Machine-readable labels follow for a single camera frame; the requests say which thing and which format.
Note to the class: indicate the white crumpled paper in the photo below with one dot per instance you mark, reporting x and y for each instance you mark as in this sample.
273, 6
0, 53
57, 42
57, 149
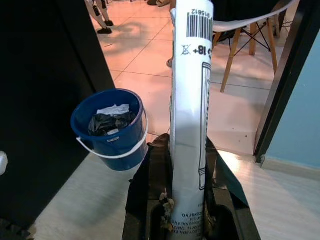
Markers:
115, 109

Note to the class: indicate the white plastic packet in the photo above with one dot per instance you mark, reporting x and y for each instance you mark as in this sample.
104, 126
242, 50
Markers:
190, 100

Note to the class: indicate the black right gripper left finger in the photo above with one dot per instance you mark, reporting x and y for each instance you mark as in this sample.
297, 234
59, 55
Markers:
155, 180

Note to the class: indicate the white chair with wooden legs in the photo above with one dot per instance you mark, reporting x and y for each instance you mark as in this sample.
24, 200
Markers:
250, 21

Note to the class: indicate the black plastic bag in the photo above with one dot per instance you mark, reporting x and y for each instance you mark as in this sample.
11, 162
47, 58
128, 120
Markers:
102, 125

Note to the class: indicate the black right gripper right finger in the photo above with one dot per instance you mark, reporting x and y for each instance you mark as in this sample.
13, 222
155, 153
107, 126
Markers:
225, 200

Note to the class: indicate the white plastic object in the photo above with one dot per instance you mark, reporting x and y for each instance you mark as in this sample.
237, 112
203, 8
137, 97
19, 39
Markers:
3, 162

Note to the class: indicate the black wardrobe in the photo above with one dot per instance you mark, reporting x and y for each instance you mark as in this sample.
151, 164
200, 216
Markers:
37, 100

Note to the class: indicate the black toothed foam piece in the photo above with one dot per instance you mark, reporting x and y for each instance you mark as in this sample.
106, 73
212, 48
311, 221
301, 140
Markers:
12, 230

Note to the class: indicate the standing figure with white legs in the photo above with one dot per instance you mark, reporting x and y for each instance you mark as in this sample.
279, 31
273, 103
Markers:
101, 17

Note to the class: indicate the black door frame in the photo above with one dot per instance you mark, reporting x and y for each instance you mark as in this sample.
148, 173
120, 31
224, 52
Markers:
280, 100

